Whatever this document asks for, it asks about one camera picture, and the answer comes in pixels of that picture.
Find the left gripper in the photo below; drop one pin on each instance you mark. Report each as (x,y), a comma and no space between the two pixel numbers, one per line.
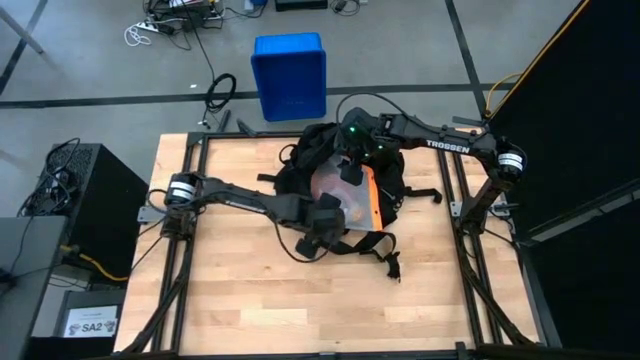
(325,220)

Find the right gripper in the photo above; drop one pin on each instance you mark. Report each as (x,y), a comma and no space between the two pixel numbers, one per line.
(362,135)

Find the mesh pouch with orange zipper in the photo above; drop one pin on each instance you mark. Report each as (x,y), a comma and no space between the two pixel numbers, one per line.
(360,205)

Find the black backpack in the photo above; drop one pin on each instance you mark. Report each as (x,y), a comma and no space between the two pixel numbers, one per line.
(310,155)

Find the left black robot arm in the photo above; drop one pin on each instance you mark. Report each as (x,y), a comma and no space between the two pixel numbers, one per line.
(240,197)

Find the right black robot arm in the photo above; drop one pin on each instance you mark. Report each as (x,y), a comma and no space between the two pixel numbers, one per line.
(450,145)

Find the blue plastic bin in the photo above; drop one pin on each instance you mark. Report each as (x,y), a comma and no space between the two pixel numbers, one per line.
(290,77)

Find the black flat box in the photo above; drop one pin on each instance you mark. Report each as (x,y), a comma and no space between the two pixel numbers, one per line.
(300,4)

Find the black computer tower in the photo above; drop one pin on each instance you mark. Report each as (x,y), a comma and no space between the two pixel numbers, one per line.
(100,210)

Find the black partition with yellow edge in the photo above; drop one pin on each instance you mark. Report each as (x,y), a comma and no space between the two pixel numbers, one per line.
(585,125)

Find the white SA2 label sign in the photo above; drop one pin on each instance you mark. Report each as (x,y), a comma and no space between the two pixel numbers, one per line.
(91,321)

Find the black storage box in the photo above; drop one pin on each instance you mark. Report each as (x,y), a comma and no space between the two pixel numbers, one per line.
(80,297)

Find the grey desk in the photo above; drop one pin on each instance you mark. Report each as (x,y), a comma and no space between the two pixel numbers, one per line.
(25,280)

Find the grey table leg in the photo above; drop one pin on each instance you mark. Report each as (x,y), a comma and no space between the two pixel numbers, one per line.
(22,32)

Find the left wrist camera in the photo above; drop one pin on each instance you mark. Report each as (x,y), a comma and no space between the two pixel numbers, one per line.
(306,248)

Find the black metal table frame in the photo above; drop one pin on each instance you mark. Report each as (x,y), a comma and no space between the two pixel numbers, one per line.
(230,134)

